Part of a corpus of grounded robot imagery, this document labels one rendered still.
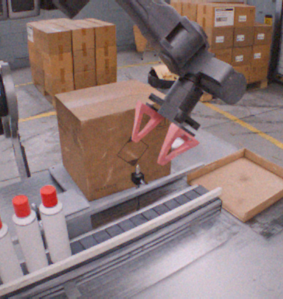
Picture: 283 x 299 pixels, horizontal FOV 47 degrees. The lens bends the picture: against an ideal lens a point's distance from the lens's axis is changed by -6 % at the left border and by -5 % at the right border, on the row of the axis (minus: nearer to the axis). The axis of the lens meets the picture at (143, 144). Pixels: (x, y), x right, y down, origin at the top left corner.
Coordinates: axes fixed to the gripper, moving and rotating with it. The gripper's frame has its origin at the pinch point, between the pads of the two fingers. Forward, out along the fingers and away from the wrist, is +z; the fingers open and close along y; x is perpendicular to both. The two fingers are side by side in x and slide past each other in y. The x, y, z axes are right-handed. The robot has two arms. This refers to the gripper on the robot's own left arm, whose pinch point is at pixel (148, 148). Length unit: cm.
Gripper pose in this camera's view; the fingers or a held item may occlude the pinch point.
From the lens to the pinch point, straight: 64.8
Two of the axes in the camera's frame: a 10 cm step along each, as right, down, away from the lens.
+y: 5.0, 4.3, -7.5
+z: -5.6, 8.3, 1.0
